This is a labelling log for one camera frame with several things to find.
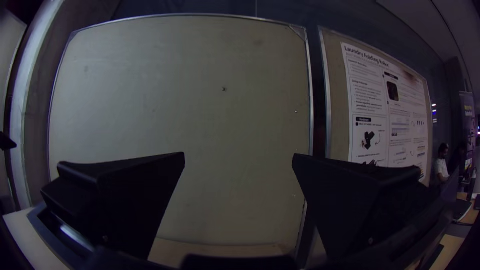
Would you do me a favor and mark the person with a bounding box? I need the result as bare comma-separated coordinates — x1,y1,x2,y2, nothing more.
434,142,451,185

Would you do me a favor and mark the beige pin board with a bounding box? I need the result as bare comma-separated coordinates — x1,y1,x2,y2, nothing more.
47,13,314,245
317,26,435,187

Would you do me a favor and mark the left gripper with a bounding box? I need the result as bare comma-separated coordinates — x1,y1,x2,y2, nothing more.
0,131,18,151

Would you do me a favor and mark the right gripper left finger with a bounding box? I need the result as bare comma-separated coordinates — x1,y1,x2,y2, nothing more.
40,151,186,260

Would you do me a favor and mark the dark roll-up banner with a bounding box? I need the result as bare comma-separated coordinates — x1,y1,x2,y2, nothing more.
458,91,478,174

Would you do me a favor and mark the white printed poster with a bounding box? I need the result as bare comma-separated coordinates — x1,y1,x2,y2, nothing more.
340,41,431,182

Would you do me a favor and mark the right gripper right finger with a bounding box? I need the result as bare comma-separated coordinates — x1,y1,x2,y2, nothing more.
292,152,432,260

